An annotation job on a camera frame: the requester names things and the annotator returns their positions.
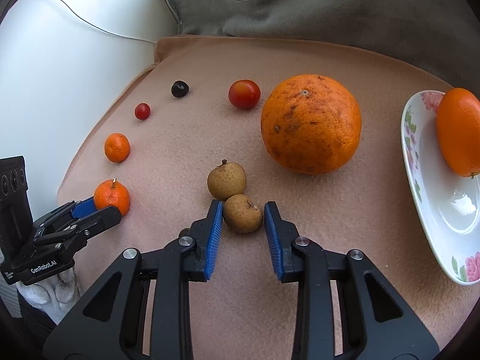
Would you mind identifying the small mandarin with stem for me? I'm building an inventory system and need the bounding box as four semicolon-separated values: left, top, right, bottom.
94;179;130;216

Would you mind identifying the small red cherry tomato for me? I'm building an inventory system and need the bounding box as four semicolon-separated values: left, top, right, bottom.
134;102;151;120

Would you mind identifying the brown longan fruit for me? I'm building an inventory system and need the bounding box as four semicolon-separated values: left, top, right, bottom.
207;159;247;201
223;194;263;234

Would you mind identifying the dark purple cherry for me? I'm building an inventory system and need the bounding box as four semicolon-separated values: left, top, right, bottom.
171;80;190;98

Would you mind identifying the large cherry tomato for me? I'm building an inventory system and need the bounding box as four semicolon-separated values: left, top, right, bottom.
228;80;260;110

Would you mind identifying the large speckled orange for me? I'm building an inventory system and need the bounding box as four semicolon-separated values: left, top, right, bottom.
260;74;362;176

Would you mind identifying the smooth bright orange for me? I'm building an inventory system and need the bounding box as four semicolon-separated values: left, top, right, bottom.
435;88;479;178

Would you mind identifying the left white gloved hand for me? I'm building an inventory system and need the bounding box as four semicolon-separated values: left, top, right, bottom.
16;267;80;325

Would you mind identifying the floral white ceramic bowl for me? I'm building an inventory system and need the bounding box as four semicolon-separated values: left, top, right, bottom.
400;90;479;285

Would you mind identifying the peach fleece table cloth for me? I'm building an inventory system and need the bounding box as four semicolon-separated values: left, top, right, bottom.
58;37;479;346

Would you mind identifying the grey fleece blanket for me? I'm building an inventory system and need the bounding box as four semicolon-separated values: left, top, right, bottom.
166;0;479;92

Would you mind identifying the black camera module left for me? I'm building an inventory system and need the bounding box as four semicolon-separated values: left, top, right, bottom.
0;156;33;263

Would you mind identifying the white cable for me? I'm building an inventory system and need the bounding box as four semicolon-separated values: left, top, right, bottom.
36;0;159;45

